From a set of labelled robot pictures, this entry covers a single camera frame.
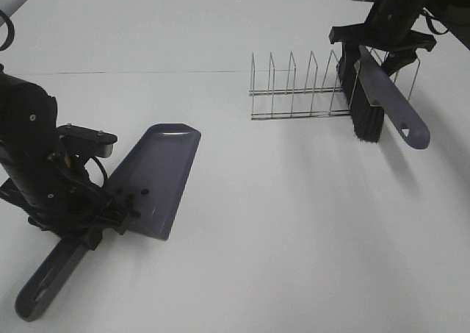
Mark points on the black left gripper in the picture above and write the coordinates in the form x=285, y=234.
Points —
x=55, y=191

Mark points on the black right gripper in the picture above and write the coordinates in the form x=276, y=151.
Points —
x=399, y=45

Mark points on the pile of coffee beans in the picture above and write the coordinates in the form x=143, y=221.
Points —
x=128, y=201

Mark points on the grey hand brush black bristles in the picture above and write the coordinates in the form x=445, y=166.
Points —
x=375, y=97

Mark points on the grey plastic dustpan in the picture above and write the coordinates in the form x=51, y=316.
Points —
x=160, y=161

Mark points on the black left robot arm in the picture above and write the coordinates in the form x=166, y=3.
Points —
x=29, y=120

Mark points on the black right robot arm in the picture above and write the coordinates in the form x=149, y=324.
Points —
x=400, y=27

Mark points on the metal wire rack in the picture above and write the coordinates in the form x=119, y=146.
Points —
x=288, y=94

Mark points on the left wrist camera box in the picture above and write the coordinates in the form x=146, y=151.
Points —
x=86, y=142

